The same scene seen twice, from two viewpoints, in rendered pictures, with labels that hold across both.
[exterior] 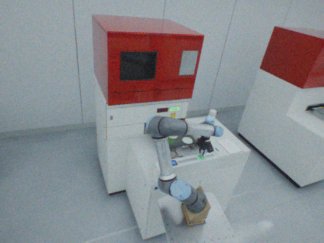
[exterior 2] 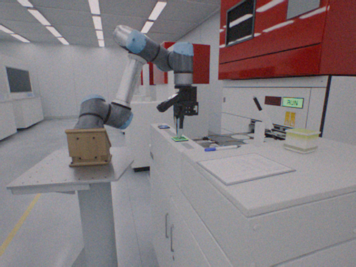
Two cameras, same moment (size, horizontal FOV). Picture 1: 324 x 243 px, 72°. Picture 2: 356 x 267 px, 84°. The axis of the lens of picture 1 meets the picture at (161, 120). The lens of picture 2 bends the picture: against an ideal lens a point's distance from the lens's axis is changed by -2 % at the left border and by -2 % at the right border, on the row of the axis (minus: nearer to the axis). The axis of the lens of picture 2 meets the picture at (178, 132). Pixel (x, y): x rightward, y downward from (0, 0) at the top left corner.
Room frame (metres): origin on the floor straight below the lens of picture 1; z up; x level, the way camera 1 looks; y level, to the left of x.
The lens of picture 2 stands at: (1.56, -1.15, 1.17)
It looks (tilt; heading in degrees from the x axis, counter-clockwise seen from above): 13 degrees down; 98
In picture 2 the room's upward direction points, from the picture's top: straight up
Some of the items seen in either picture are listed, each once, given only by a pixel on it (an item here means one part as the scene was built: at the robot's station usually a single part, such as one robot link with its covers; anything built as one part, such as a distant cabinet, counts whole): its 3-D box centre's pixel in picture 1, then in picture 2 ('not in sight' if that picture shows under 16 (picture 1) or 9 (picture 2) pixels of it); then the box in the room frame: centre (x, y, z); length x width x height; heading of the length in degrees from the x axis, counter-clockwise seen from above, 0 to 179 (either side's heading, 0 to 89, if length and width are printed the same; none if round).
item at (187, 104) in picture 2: (204, 140); (184, 100); (1.46, -0.36, 1.12); 0.09 x 0.08 x 0.12; 27
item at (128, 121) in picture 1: (149, 118); (257, 112); (1.86, 0.13, 1.02); 0.82 x 0.03 x 0.40; 117
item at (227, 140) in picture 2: (172, 135); (253, 142); (1.79, -0.12, 0.90); 0.34 x 0.34 x 0.01; 27
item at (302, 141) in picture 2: not in sight; (301, 140); (1.87, -0.46, 1.00); 0.07 x 0.07 x 0.07; 36
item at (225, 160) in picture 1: (213, 139); (295, 179); (1.83, -0.54, 0.89); 0.62 x 0.35 x 0.14; 27
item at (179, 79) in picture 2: not in sight; (183, 80); (1.46, -0.36, 1.20); 0.08 x 0.08 x 0.05
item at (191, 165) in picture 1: (186, 166); (171, 147); (1.39, -0.25, 0.89); 0.55 x 0.09 x 0.14; 117
